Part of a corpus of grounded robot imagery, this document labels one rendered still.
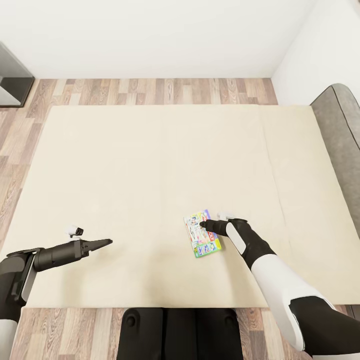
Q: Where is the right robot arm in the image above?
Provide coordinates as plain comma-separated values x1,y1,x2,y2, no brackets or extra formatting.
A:
199,210,360,360

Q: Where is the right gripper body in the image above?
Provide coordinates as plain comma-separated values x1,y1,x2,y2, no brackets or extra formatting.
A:
205,219,224,236

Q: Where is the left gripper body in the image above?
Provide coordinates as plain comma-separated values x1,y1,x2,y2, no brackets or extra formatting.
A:
51,239,89,267

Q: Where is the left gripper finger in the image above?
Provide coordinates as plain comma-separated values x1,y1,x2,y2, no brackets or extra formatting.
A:
80,239,112,256

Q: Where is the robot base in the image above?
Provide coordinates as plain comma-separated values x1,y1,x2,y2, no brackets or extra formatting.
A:
116,307,244,360

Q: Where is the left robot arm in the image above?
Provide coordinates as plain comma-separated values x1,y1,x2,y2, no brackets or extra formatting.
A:
0,225,112,360

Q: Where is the board game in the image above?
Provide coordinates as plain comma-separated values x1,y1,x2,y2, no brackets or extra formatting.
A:
183,209,222,258

